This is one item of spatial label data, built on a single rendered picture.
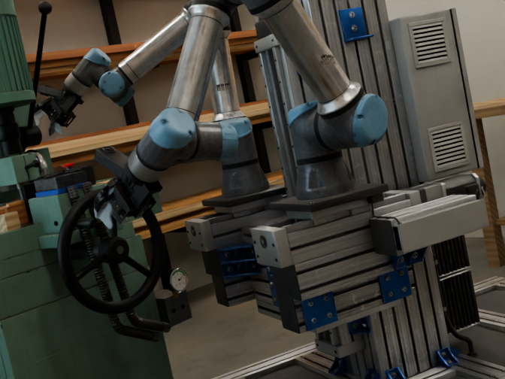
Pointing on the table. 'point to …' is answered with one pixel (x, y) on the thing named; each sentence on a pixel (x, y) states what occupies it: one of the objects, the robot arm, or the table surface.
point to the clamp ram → (28, 196)
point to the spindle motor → (13, 61)
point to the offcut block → (9, 222)
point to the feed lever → (33, 134)
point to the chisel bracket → (17, 170)
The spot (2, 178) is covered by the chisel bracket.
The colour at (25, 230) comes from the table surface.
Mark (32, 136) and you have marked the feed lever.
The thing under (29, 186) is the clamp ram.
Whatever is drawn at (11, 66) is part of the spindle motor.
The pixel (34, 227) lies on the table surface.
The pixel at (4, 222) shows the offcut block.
